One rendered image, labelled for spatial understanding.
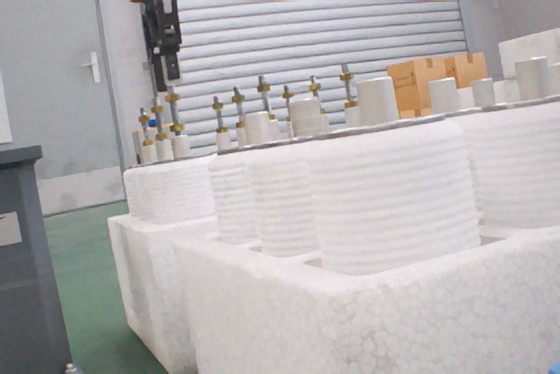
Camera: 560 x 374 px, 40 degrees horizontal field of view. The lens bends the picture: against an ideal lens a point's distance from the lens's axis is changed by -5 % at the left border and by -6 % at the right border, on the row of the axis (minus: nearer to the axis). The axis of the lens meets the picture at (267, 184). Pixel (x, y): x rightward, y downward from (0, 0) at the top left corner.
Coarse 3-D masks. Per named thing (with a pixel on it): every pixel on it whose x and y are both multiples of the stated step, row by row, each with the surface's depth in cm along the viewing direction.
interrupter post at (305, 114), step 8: (288, 104) 57; (296, 104) 56; (304, 104) 56; (312, 104) 56; (296, 112) 56; (304, 112) 56; (312, 112) 56; (320, 112) 57; (296, 120) 57; (304, 120) 56; (312, 120) 56; (320, 120) 57; (296, 128) 57; (304, 128) 56; (312, 128) 56; (320, 128) 57; (296, 136) 57
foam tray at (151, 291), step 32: (128, 224) 104; (192, 224) 91; (128, 256) 108; (160, 256) 90; (128, 288) 116; (160, 288) 90; (128, 320) 125; (160, 320) 91; (160, 352) 97; (192, 352) 91
